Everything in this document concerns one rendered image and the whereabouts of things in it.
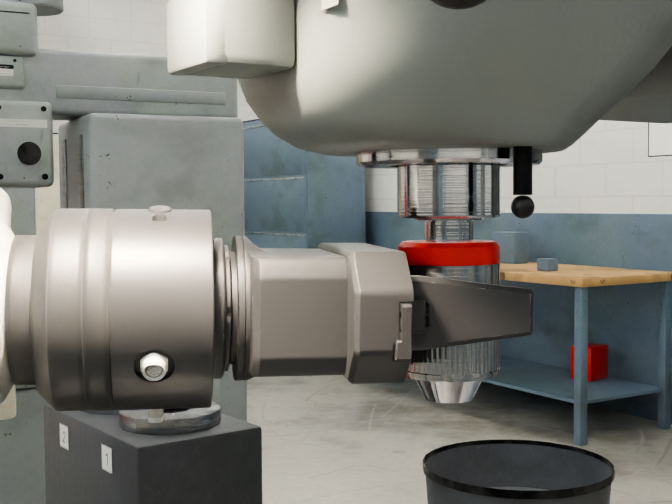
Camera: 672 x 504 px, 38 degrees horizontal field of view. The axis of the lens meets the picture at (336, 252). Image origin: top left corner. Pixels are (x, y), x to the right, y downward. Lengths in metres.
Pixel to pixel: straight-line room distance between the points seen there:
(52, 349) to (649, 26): 0.27
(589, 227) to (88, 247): 5.85
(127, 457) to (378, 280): 0.48
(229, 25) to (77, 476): 0.63
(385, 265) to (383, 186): 7.57
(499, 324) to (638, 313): 5.55
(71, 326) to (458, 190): 0.17
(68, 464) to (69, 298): 0.57
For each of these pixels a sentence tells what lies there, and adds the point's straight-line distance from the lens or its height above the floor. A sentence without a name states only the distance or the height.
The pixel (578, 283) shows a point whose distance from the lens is 5.14.
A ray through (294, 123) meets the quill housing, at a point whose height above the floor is 1.32.
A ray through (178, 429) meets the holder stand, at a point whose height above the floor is 1.10.
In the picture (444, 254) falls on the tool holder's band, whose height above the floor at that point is 1.26.
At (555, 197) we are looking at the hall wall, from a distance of 6.42.
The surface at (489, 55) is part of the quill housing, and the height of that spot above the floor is 1.34.
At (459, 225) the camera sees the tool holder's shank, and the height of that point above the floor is 1.28.
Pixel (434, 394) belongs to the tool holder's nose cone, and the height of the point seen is 1.20.
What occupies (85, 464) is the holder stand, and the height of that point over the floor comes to 1.05.
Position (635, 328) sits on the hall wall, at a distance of 5.99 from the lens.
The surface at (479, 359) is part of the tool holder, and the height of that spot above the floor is 1.22.
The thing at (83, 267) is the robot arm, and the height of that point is 1.26.
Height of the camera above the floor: 1.29
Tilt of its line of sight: 3 degrees down
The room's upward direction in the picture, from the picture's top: straight up
